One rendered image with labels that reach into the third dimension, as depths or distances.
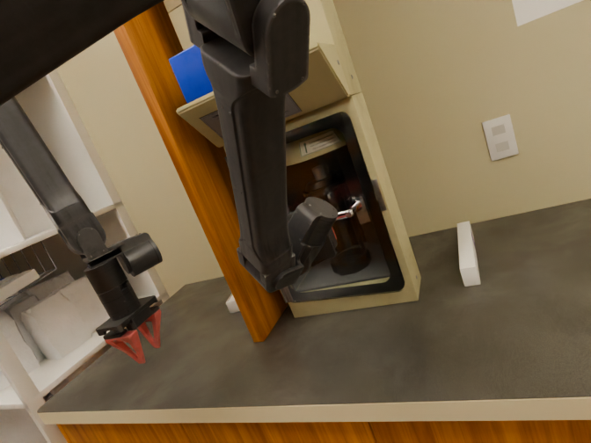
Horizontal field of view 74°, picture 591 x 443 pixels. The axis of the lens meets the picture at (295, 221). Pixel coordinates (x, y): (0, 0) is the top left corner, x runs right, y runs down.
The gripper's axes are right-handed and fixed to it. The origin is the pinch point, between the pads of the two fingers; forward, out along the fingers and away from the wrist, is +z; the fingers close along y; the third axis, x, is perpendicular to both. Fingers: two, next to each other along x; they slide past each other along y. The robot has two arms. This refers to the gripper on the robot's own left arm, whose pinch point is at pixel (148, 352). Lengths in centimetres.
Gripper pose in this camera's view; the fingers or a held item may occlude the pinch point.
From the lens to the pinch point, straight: 84.4
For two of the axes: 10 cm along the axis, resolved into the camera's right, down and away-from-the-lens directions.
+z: 3.6, 9.0, 2.4
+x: -8.7, 2.4, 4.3
